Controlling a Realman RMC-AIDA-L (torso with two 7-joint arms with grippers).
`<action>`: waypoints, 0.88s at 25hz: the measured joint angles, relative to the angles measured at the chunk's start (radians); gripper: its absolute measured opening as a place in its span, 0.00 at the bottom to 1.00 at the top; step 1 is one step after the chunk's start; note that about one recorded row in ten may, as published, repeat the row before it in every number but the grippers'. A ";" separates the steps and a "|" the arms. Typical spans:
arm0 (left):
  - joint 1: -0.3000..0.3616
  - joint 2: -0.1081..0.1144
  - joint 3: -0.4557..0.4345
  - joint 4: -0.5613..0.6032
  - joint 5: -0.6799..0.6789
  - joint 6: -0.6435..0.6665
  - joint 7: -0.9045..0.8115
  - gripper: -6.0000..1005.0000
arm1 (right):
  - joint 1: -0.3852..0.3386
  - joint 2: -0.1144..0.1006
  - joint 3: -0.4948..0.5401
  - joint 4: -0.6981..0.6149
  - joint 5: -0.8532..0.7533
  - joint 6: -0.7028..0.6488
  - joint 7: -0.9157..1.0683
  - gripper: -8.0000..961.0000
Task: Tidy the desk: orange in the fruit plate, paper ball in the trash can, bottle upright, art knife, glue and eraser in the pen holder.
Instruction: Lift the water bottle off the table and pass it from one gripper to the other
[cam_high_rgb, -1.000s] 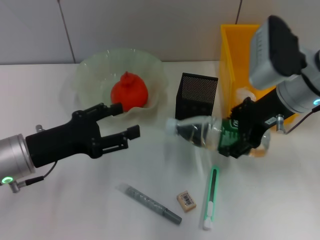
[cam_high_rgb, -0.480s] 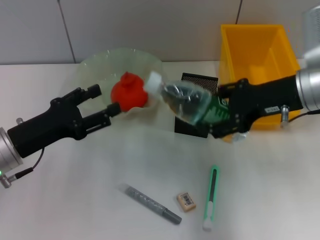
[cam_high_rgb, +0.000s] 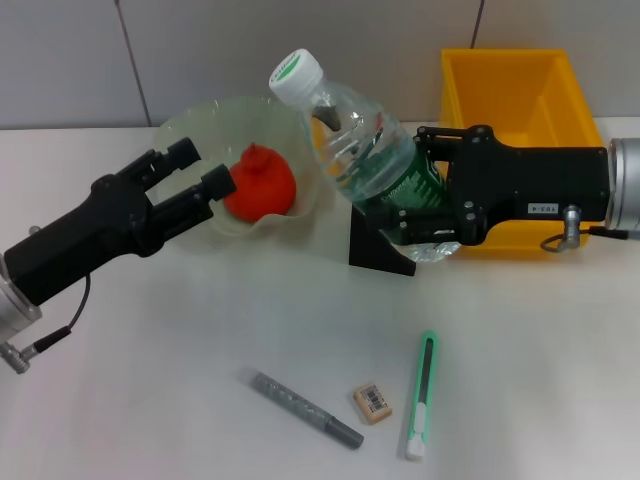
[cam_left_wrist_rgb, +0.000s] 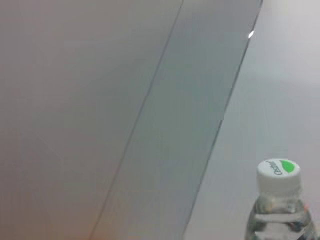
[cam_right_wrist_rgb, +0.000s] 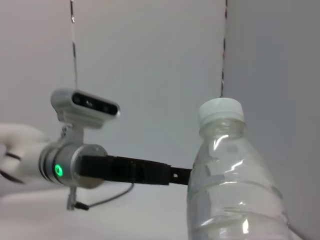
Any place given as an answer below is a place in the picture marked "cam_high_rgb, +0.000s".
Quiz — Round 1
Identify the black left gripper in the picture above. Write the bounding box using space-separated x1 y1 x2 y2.
2 136 238 307

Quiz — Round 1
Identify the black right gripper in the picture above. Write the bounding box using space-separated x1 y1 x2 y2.
368 124 613 247

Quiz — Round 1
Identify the clear green-label water bottle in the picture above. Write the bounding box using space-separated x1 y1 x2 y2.
268 48 464 264

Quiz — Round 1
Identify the pale green glass fruit bowl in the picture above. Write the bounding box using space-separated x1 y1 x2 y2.
157 94 321 241

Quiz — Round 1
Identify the black mesh pen holder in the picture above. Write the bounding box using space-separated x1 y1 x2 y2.
346 207 417 277

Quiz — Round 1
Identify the green utility knife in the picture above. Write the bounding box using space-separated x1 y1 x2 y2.
399 329 441 461

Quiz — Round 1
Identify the beige eraser with barcode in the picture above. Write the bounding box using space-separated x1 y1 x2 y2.
352 382 394 426

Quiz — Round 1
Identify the grey glitter pen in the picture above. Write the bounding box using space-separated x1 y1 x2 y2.
239 369 365 450

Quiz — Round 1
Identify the yellow plastic bin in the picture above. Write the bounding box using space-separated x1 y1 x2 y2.
439 47 612 261

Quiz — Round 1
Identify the right gripper cable with plug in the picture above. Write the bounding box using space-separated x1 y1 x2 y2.
539 203 632 254

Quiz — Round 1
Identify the gripper cable with plug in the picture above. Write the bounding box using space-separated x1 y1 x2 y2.
539 203 632 254
0 272 95 375

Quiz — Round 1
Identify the left gripper cable with plug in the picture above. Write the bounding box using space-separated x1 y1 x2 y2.
0 272 95 375

